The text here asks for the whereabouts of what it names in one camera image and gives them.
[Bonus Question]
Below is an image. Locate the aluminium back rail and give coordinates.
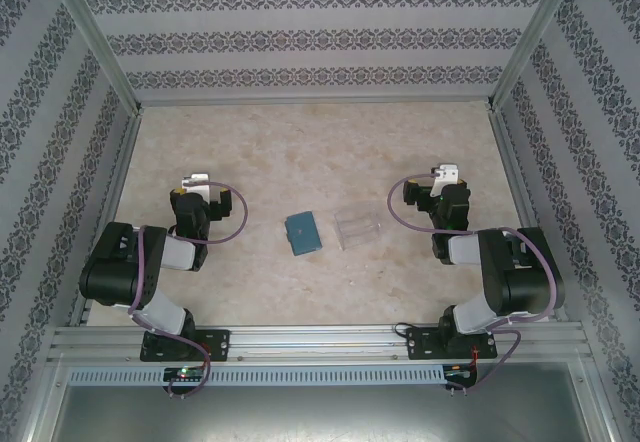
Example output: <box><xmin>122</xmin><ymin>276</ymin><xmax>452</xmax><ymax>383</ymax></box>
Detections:
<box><xmin>134</xmin><ymin>95</ymin><xmax>496</xmax><ymax>109</ymax></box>

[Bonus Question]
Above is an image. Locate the grey metal sheet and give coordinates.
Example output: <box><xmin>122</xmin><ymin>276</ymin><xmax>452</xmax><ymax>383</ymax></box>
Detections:
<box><xmin>19</xmin><ymin>359</ymin><xmax>621</xmax><ymax>442</ymax></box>

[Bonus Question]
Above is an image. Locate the aluminium side rail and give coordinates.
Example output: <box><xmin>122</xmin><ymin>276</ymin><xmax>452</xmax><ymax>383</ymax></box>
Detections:
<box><xmin>68</xmin><ymin>110</ymin><xmax>146</xmax><ymax>327</ymax></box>
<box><xmin>491</xmin><ymin>109</ymin><xmax>570</xmax><ymax>322</ymax></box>

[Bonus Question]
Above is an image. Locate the teal leather card holder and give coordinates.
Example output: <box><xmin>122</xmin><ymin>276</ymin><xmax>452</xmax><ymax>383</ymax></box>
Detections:
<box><xmin>283</xmin><ymin>210</ymin><xmax>325</xmax><ymax>258</ymax></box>

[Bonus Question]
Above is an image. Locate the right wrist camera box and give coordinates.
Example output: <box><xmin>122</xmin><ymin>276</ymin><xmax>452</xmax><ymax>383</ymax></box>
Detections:
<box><xmin>432</xmin><ymin>163</ymin><xmax>460</xmax><ymax>195</ymax></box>

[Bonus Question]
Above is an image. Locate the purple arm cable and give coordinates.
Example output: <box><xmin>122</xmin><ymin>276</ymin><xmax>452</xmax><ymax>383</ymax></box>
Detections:
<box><xmin>388</xmin><ymin>173</ymin><xmax>561</xmax><ymax>396</ymax></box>
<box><xmin>127</xmin><ymin>180</ymin><xmax>250</xmax><ymax>397</ymax></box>

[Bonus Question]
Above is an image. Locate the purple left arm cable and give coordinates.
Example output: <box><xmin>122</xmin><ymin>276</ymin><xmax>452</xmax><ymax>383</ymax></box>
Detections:
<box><xmin>127</xmin><ymin>180</ymin><xmax>250</xmax><ymax>397</ymax></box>

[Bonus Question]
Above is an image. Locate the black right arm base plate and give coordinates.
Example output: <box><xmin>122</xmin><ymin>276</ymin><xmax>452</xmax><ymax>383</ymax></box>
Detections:
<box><xmin>404</xmin><ymin>326</ymin><xmax>499</xmax><ymax>362</ymax></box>

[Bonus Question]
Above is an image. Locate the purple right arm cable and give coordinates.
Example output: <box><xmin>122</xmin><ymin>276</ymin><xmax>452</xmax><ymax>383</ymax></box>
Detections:
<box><xmin>388</xmin><ymin>173</ymin><xmax>561</xmax><ymax>396</ymax></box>

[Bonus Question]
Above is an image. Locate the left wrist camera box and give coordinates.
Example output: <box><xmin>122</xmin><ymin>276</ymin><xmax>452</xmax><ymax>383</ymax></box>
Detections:
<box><xmin>179</xmin><ymin>171</ymin><xmax>212</xmax><ymax>196</ymax></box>

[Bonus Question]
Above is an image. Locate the aluminium frame post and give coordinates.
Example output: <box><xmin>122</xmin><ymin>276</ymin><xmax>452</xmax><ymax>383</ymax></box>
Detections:
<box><xmin>43</xmin><ymin>0</ymin><xmax>146</xmax><ymax>116</ymax></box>
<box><xmin>485</xmin><ymin>0</ymin><xmax>586</xmax><ymax>113</ymax></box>

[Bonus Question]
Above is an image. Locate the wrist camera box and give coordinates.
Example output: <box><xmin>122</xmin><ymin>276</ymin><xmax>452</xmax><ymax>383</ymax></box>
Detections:
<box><xmin>179</xmin><ymin>171</ymin><xmax>212</xmax><ymax>196</ymax></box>
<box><xmin>432</xmin><ymin>163</ymin><xmax>460</xmax><ymax>195</ymax></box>

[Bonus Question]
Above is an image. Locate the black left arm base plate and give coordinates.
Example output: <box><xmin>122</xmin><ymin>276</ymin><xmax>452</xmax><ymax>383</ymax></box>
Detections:
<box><xmin>139</xmin><ymin>329</ymin><xmax>232</xmax><ymax>363</ymax></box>

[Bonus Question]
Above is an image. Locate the clear plastic box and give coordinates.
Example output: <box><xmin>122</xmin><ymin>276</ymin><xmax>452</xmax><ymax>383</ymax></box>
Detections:
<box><xmin>333</xmin><ymin>201</ymin><xmax>380</xmax><ymax>252</ymax></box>

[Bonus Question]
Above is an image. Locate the aluminium mounting rail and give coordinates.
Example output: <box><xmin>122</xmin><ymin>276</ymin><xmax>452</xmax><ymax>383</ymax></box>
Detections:
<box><xmin>47</xmin><ymin>324</ymin><xmax>586</xmax><ymax>363</ymax></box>

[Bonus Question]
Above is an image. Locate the slotted grey cable duct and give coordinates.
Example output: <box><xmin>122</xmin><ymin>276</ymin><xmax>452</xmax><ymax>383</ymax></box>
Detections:
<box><xmin>67</xmin><ymin>365</ymin><xmax>446</xmax><ymax>386</ymax></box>

